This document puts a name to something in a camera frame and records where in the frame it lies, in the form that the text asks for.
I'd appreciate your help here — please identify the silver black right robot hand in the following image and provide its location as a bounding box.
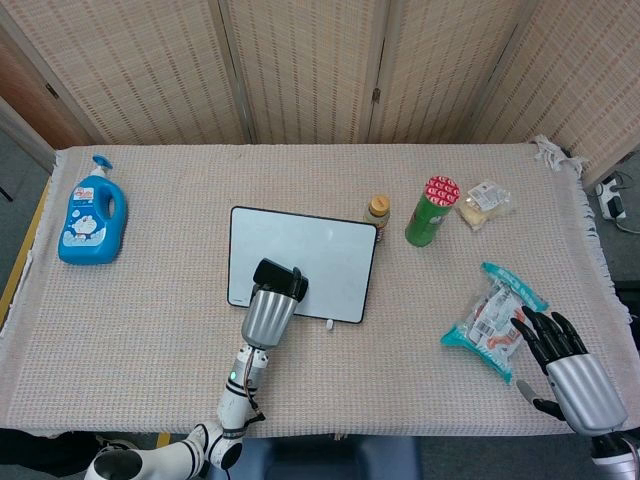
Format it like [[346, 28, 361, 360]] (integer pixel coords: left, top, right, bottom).
[[510, 305, 629, 438]]

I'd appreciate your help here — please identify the white power strip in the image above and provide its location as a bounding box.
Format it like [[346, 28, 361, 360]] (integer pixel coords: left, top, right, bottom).
[[594, 169, 634, 221]]

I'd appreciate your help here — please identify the blue detergent pump bottle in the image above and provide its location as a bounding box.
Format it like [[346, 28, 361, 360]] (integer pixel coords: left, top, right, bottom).
[[57, 155, 129, 266]]

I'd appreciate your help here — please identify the green chip can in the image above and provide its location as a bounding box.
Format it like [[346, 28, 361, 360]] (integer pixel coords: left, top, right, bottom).
[[404, 175, 462, 249]]

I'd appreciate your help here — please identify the yellow capped drink bottle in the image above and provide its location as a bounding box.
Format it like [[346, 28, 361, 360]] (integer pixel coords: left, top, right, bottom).
[[363, 194, 392, 245]]

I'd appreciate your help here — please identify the woven folding screen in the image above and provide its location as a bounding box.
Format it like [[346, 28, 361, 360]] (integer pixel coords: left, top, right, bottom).
[[0, 0, 640, 187]]

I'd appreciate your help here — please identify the white rectangular board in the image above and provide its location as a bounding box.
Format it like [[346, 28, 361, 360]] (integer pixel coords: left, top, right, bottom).
[[225, 206, 378, 325]]

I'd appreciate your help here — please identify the beige woven tablecloth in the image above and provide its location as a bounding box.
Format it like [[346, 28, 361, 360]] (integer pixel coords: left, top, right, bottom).
[[0, 135, 635, 441]]

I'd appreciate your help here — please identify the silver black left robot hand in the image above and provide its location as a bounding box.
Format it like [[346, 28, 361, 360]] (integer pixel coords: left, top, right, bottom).
[[241, 267, 310, 351]]

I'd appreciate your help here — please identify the black felt eraser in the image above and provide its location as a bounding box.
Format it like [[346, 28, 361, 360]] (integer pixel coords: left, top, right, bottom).
[[252, 257, 310, 303]]

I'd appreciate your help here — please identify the clear bag of pastries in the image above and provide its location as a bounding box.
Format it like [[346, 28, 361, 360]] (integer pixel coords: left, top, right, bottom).
[[454, 182, 515, 231]]

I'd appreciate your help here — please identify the teal edged snack package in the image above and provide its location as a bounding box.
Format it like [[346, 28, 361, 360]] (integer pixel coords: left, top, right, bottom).
[[439, 262, 550, 385]]

